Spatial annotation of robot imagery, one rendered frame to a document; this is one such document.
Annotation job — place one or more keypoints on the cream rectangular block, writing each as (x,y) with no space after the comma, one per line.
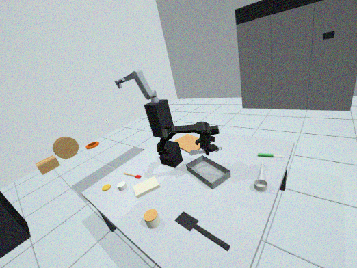
(146,187)

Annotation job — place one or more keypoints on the light wooden board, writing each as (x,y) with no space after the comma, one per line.
(187,143)

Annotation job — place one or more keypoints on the white short cylinder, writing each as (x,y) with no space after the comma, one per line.
(121,186)

